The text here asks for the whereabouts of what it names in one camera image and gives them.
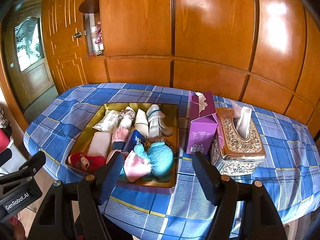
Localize blue pocket tissue pack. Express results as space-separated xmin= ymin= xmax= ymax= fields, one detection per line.
xmin=122 ymin=129 xmax=148 ymax=153

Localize ornate gold tissue box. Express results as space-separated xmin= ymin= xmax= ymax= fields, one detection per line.
xmin=210 ymin=107 xmax=266 ymax=175

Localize blue plaid tablecloth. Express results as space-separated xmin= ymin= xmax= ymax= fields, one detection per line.
xmin=23 ymin=82 xmax=316 ymax=238

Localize wooden wardrobe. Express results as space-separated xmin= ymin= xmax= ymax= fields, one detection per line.
xmin=79 ymin=0 xmax=320 ymax=130

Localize pink white floral containers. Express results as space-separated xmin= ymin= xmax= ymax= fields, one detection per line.
xmin=90 ymin=21 xmax=105 ymax=57

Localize purple carton box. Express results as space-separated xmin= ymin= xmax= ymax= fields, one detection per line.
xmin=185 ymin=91 xmax=218 ymax=155

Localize white sock with green stripes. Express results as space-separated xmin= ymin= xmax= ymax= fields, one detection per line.
xmin=146 ymin=104 xmax=173 ymax=138

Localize small white floral sock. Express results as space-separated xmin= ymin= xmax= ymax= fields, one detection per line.
xmin=119 ymin=106 xmax=135 ymax=128

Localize red plush toy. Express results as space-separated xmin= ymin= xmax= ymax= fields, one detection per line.
xmin=67 ymin=152 xmax=107 ymax=173

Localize glass panel door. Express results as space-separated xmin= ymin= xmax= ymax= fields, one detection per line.
xmin=2 ymin=0 xmax=57 ymax=112

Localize white soft packet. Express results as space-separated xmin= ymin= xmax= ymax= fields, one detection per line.
xmin=88 ymin=132 xmax=112 ymax=156

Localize red cloth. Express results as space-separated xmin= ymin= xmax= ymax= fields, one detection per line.
xmin=0 ymin=127 xmax=14 ymax=154

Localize blue plush elephant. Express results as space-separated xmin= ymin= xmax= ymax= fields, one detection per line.
xmin=117 ymin=141 xmax=175 ymax=183

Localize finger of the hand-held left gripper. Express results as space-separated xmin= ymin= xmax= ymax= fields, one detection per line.
xmin=0 ymin=151 xmax=47 ymax=188

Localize wooden door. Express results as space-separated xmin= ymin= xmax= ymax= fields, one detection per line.
xmin=41 ymin=0 xmax=88 ymax=94

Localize pink towel with blue band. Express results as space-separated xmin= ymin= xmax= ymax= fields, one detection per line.
xmin=106 ymin=127 xmax=130 ymax=164

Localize brown satin scrunchie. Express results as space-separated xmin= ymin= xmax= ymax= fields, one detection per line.
xmin=156 ymin=136 xmax=177 ymax=153

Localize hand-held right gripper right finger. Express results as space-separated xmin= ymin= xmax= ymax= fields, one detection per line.
xmin=191 ymin=151 xmax=288 ymax=240

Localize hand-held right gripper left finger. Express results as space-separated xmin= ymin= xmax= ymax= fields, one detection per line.
xmin=29 ymin=150 xmax=125 ymax=240

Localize gold metal tray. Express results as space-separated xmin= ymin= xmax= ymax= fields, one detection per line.
xmin=65 ymin=102 xmax=179 ymax=188

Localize clear plastic white packet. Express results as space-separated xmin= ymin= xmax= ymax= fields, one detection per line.
xmin=93 ymin=109 xmax=120 ymax=132

